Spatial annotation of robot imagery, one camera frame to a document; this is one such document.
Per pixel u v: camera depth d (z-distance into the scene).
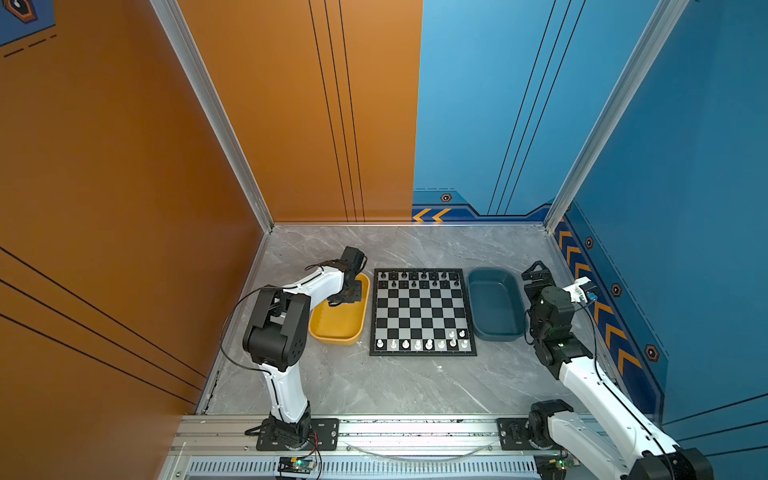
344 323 0.95
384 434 0.75
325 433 0.74
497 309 0.95
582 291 0.66
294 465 0.71
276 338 0.50
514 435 0.72
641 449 0.41
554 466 0.71
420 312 0.94
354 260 0.79
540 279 0.70
